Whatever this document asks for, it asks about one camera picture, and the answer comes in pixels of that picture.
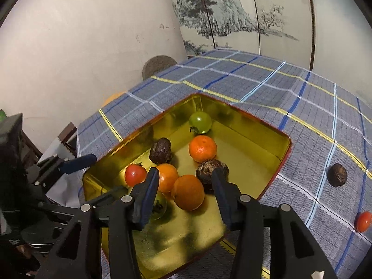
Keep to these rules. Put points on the painted landscape folding screen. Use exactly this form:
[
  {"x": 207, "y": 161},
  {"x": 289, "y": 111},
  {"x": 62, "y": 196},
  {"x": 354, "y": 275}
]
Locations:
[{"x": 232, "y": 5}]

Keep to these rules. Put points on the gold metal tin box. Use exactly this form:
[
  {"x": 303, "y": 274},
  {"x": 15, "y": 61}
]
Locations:
[{"x": 247, "y": 157}]

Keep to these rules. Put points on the green tomato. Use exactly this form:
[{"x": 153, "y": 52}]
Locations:
[
  {"x": 200, "y": 122},
  {"x": 160, "y": 207}
]

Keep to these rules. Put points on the dark wooden chair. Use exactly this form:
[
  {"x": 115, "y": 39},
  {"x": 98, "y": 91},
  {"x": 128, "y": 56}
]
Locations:
[{"x": 67, "y": 136}]

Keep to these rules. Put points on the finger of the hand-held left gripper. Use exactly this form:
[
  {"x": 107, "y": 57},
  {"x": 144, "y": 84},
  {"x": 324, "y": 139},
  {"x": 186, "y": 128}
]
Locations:
[
  {"x": 80, "y": 162},
  {"x": 104, "y": 197}
]

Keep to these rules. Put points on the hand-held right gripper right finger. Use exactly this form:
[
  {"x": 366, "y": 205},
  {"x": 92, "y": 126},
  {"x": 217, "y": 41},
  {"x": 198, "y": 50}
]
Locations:
[{"x": 218, "y": 190}]

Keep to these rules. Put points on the brown water chestnut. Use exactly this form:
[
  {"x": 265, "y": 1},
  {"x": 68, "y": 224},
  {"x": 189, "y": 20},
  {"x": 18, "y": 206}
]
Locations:
[
  {"x": 205, "y": 170},
  {"x": 337, "y": 175},
  {"x": 160, "y": 151}
]

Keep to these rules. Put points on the red tomato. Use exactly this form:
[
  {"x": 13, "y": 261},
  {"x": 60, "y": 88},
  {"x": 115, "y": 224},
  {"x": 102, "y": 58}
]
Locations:
[
  {"x": 135, "y": 175},
  {"x": 364, "y": 221}
]

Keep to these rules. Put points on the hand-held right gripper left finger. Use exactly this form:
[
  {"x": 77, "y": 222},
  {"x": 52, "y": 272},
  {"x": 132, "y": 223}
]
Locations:
[{"x": 151, "y": 193}]

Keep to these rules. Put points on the orange tangerine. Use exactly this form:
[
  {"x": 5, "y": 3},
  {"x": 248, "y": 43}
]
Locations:
[
  {"x": 202, "y": 148},
  {"x": 169, "y": 177},
  {"x": 188, "y": 193}
]

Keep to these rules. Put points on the yellow round object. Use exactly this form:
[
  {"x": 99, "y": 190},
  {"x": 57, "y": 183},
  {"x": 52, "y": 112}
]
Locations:
[{"x": 113, "y": 98}]

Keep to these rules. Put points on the round woven stool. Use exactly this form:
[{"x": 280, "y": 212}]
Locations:
[{"x": 158, "y": 65}]

